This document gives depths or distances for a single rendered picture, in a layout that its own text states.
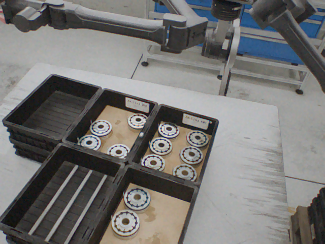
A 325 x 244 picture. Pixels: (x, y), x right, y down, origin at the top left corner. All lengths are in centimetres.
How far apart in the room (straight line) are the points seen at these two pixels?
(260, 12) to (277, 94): 248
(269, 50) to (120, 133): 209
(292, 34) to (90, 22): 59
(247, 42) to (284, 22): 223
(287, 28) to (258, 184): 84
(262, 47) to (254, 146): 164
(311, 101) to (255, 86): 57
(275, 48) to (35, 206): 259
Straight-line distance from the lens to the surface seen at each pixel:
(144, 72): 332
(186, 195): 126
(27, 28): 105
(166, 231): 121
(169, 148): 140
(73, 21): 104
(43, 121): 161
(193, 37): 99
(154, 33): 96
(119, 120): 156
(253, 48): 322
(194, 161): 137
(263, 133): 183
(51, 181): 136
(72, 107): 166
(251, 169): 163
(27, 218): 129
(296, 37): 99
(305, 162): 281
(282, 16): 96
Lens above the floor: 191
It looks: 44 degrees down
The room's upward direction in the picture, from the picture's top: 6 degrees clockwise
